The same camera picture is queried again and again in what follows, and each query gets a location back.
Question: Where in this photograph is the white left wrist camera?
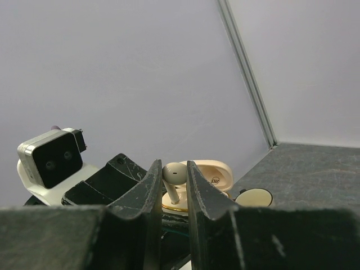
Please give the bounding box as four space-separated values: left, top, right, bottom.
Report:
17 128 87 189

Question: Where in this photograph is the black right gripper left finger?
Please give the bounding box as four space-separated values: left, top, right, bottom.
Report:
1 160 163 269

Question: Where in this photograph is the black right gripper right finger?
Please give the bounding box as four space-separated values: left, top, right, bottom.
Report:
186 160 360 270

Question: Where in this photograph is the beige earbuds charging case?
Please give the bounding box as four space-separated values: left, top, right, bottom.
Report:
161 159 234 216

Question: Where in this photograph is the beige earbud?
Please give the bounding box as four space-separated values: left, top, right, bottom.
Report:
162 162 187 204

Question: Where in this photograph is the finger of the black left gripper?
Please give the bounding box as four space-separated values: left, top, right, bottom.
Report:
61 154 147 205

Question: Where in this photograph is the beige ceramic cup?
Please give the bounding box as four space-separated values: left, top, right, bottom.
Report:
235 188 275 207

